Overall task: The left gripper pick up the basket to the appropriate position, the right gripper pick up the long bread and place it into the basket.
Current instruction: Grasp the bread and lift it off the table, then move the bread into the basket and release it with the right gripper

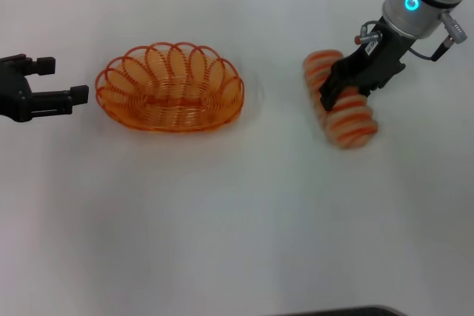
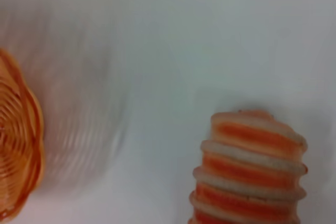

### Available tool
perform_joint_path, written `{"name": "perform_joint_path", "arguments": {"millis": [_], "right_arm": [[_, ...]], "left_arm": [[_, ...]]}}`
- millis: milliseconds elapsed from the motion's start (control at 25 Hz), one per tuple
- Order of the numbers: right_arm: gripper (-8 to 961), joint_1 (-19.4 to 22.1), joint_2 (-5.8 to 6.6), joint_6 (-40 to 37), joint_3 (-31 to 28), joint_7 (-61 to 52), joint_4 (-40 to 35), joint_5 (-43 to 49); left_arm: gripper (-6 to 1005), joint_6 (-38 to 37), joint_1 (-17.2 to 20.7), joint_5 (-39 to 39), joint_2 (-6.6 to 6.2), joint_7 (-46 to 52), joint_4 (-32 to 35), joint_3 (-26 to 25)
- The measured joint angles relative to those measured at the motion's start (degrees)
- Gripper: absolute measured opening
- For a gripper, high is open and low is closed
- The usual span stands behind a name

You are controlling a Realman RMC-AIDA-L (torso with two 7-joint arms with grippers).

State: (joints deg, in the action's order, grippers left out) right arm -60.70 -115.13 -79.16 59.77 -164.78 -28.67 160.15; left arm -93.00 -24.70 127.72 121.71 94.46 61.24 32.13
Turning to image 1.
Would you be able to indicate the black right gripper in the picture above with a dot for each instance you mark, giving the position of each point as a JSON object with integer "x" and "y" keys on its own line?
{"x": 374, "y": 62}

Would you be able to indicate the black robot torso edge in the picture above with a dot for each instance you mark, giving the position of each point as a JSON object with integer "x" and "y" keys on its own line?
{"x": 340, "y": 311}

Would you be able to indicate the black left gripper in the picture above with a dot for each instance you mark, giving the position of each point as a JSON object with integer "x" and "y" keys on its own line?
{"x": 11, "y": 97}

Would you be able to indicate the orange striped bread roll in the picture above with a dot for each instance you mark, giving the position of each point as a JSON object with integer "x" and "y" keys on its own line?
{"x": 352, "y": 123}

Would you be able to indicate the grey plug with red tip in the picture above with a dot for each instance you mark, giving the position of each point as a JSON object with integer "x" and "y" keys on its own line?
{"x": 366, "y": 33}

